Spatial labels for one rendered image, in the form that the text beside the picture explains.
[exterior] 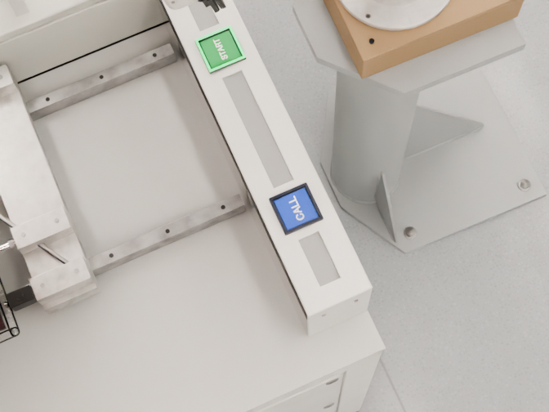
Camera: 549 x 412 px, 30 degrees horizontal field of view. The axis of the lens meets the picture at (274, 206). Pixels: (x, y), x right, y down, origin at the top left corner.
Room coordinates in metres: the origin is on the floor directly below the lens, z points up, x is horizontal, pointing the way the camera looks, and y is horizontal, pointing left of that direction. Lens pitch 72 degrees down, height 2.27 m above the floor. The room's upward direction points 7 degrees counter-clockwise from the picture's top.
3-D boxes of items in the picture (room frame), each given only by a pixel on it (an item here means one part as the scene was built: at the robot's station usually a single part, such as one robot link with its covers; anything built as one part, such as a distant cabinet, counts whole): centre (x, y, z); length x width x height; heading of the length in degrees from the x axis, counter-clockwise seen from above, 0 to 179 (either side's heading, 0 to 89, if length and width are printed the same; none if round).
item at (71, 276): (0.37, 0.31, 0.89); 0.08 x 0.03 x 0.03; 108
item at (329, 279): (0.54, 0.01, 0.89); 0.55 x 0.09 x 0.14; 18
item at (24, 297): (0.36, 0.36, 0.90); 0.04 x 0.02 x 0.03; 108
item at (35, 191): (0.52, 0.35, 0.87); 0.36 x 0.08 x 0.03; 18
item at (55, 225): (0.45, 0.33, 0.89); 0.08 x 0.03 x 0.03; 108
